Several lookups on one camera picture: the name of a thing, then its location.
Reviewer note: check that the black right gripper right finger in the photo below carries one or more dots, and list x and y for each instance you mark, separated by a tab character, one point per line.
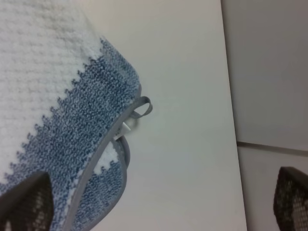
290	205

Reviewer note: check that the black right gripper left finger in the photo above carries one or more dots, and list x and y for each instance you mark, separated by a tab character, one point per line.
28	206

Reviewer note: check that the blue white striped towel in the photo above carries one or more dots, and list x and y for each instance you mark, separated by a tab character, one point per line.
65	96

